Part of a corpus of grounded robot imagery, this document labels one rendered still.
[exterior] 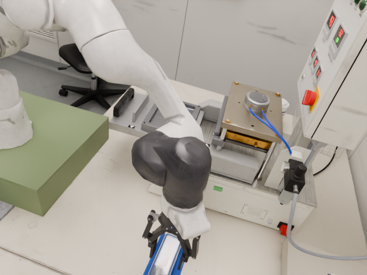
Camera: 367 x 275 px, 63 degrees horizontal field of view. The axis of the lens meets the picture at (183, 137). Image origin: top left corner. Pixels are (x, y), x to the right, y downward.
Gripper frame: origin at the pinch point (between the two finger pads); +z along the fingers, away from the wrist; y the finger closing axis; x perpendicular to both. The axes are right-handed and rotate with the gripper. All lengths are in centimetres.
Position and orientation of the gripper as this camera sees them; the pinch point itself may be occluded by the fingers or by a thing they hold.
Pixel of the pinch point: (167, 254)
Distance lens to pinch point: 86.8
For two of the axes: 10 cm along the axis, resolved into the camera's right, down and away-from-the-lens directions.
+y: -9.3, -3.2, 1.6
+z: -1.6, 7.7, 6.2
